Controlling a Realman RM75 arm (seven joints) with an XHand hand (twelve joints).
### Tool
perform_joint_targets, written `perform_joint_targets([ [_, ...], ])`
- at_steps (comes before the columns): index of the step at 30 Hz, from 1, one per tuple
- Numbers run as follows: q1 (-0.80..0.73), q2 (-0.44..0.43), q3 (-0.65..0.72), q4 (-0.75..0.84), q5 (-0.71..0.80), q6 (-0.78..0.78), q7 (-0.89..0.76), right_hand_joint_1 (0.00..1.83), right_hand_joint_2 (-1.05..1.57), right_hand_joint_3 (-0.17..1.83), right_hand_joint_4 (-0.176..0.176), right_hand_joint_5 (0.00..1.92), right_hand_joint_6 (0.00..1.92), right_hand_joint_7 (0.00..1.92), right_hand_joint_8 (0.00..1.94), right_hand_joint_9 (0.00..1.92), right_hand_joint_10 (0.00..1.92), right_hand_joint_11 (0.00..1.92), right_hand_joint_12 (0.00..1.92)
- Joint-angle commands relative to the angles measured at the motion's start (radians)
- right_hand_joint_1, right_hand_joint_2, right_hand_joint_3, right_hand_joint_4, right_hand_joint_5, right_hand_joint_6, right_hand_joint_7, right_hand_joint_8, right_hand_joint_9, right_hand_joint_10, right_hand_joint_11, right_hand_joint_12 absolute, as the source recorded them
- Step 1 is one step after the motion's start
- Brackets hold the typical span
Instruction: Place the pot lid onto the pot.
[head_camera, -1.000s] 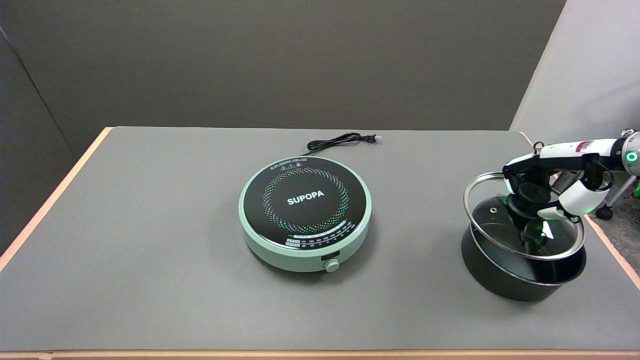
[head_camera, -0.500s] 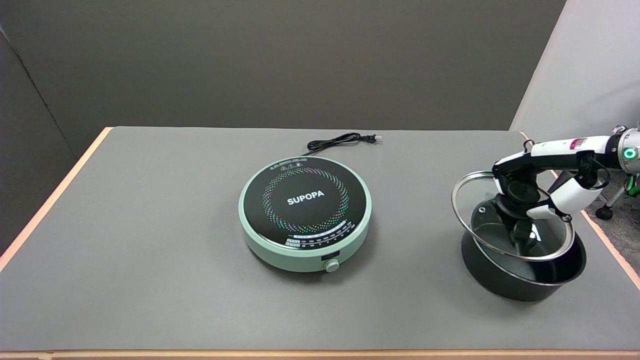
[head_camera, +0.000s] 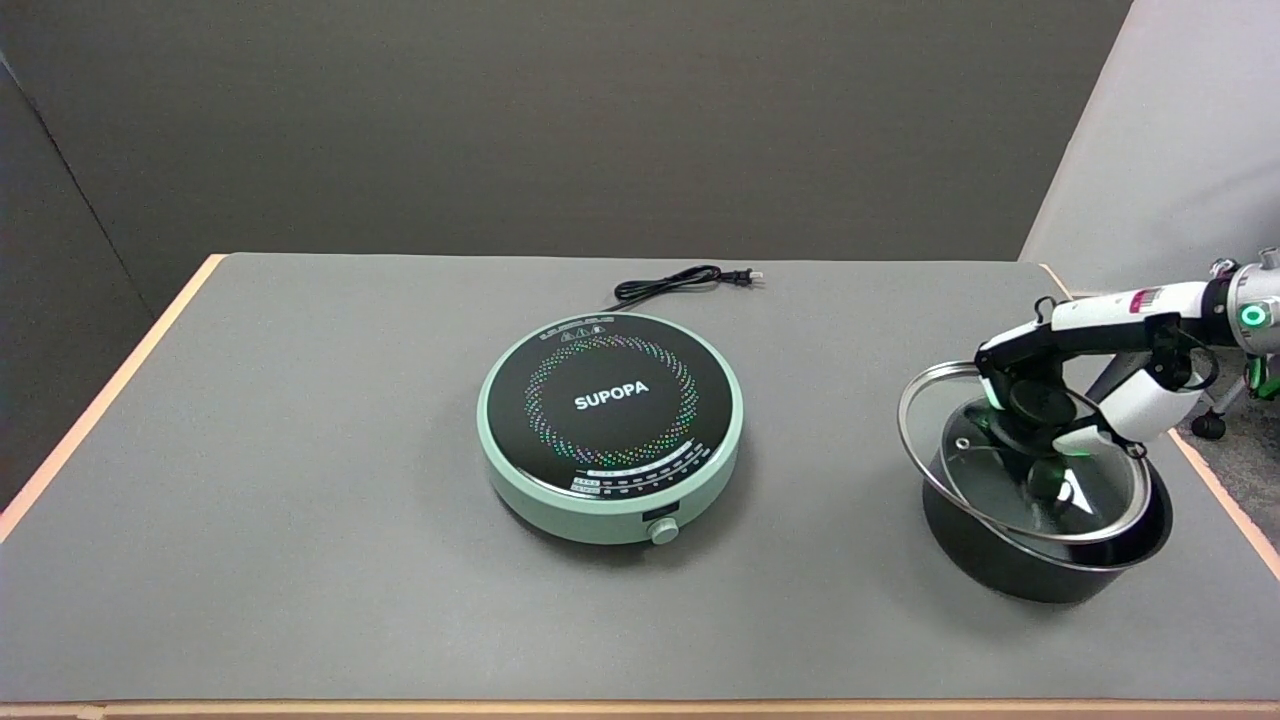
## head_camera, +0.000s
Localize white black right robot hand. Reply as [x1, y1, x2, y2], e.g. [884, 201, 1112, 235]
[975, 281, 1227, 461]

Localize round glass pot lid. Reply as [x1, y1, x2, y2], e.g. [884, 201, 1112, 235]
[897, 361, 1153, 544]

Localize dark wheeled stand legs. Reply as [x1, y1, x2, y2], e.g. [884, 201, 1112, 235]
[1190, 385, 1251, 441]

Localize green round induction cooker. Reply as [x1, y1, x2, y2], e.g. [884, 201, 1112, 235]
[477, 312, 745, 547]

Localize black saucepan with handle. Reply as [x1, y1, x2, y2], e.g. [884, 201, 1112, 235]
[922, 350, 1174, 605]

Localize black power cord with plug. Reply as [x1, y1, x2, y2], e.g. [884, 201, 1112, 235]
[603, 265, 765, 313]

